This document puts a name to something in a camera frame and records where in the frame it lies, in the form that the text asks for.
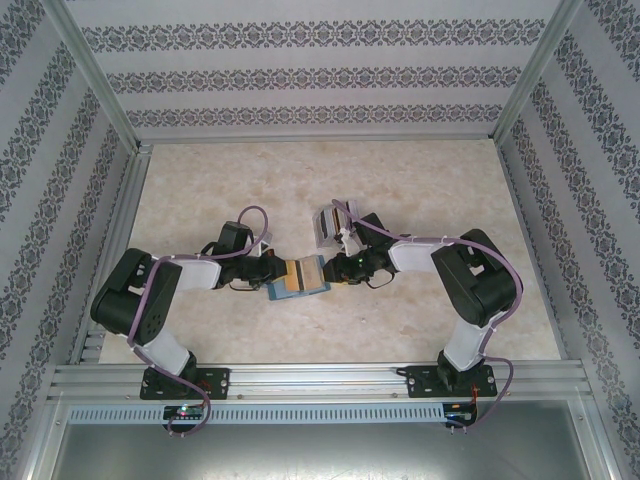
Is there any aluminium frame rail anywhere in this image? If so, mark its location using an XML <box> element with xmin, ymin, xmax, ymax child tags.
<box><xmin>68</xmin><ymin>144</ymin><xmax>154</xmax><ymax>365</ymax></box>
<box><xmin>137</xmin><ymin>133</ymin><xmax>501</xmax><ymax>146</ymax></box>
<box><xmin>497</xmin><ymin>139</ymin><xmax>574</xmax><ymax>362</ymax></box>

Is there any grey metal sheet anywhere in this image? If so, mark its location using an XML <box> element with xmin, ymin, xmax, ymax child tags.
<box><xmin>49</xmin><ymin>422</ymin><xmax>594</xmax><ymax>480</ymax></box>

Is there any tan credit card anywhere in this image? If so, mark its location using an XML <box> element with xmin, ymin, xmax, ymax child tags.
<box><xmin>302</xmin><ymin>255</ymin><xmax>322</xmax><ymax>290</ymax></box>

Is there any aluminium frame post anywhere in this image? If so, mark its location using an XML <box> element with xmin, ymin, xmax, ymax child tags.
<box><xmin>53</xmin><ymin>0</ymin><xmax>143</xmax><ymax>154</ymax></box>
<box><xmin>582</xmin><ymin>394</ymin><xmax>631</xmax><ymax>480</ymax></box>
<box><xmin>491</xmin><ymin>0</ymin><xmax>585</xmax><ymax>143</ymax></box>
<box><xmin>14</xmin><ymin>394</ymin><xmax>69</xmax><ymax>480</ymax></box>

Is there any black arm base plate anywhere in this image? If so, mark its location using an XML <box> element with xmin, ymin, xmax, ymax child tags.
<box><xmin>407</xmin><ymin>365</ymin><xmax>499</xmax><ymax>400</ymax></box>
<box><xmin>141</xmin><ymin>367</ymin><xmax>232</xmax><ymax>401</ymax></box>

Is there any slotted grey cable duct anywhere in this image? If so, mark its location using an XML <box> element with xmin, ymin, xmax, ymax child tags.
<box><xmin>66</xmin><ymin>402</ymin><xmax>448</xmax><ymax>425</ymax></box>

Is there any wide aluminium mounting rail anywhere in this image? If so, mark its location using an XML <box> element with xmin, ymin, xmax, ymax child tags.
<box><xmin>47</xmin><ymin>362</ymin><xmax>596</xmax><ymax>403</ymax></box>

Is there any striped grey white box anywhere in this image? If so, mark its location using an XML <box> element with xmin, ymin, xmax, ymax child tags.
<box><xmin>310</xmin><ymin>198</ymin><xmax>361</xmax><ymax>251</ymax></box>

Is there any purple cable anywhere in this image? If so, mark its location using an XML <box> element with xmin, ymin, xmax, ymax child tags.
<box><xmin>329</xmin><ymin>198</ymin><xmax>525</xmax><ymax>434</ymax></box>
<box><xmin>127</xmin><ymin>206</ymin><xmax>274</xmax><ymax>440</ymax></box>

